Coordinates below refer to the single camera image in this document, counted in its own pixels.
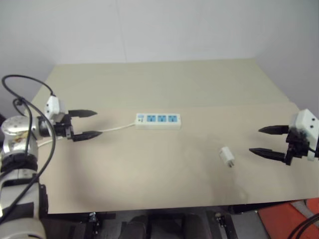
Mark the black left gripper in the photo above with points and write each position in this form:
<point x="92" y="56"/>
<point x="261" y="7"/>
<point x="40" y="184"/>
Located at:
<point x="63" y="127"/>

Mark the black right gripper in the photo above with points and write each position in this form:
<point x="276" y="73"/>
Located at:
<point x="296" y="145"/>

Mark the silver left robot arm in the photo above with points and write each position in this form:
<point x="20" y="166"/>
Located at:
<point x="15" y="159"/>

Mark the white plug adapter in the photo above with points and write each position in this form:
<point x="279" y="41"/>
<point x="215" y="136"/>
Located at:
<point x="227" y="156"/>

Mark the white power strip blue sockets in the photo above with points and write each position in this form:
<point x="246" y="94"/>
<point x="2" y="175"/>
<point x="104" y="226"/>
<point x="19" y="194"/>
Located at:
<point x="158" y="121"/>

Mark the orange box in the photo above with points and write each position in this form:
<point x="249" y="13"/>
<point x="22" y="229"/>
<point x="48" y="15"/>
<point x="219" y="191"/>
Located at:
<point x="286" y="221"/>

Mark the black table clamp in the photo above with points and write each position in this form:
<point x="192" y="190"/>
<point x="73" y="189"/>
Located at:
<point x="220" y="219"/>
<point x="92" y="221"/>

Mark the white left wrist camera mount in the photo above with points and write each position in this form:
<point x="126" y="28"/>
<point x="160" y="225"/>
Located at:
<point x="52" y="106"/>

